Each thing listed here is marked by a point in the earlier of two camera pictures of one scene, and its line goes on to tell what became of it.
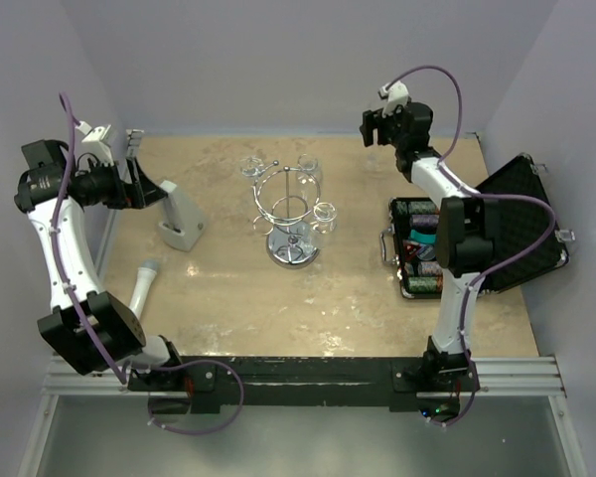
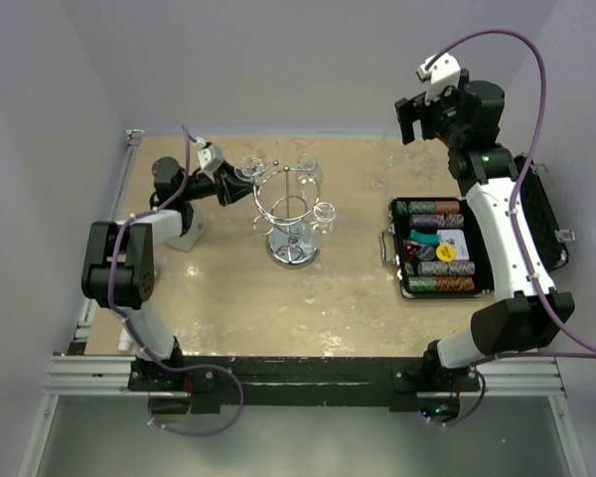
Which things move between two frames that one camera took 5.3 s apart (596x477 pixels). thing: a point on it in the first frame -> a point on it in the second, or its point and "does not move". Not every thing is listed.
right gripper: [372, 121] -> [410, 110]
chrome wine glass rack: [285, 198] does not move
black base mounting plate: [303, 382] does not move
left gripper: [141, 192] -> [227, 184]
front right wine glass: [325, 218] does not move
